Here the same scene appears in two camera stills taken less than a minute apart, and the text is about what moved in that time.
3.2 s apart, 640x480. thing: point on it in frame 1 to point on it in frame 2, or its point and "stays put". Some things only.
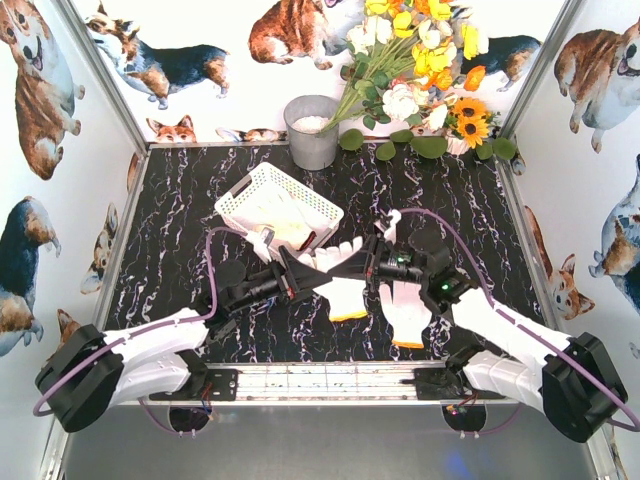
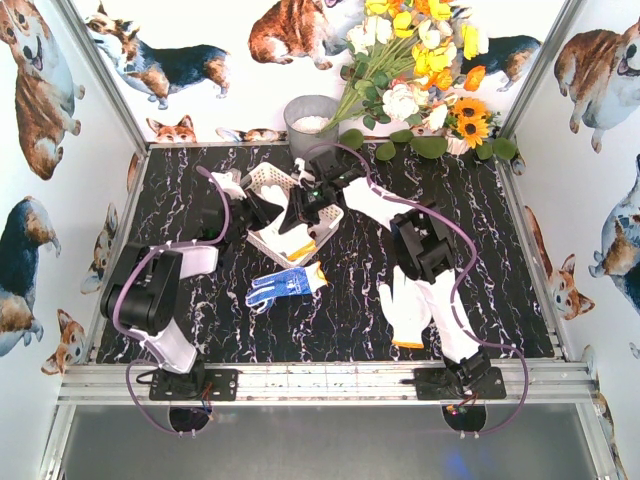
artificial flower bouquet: [409, 63] stays put
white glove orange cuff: [406, 313] stays put
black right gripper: [373, 263] to [304, 206]
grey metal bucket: [304, 115] stays put
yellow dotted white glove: [347, 297] to [293, 243]
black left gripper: [288, 281] to [255, 209]
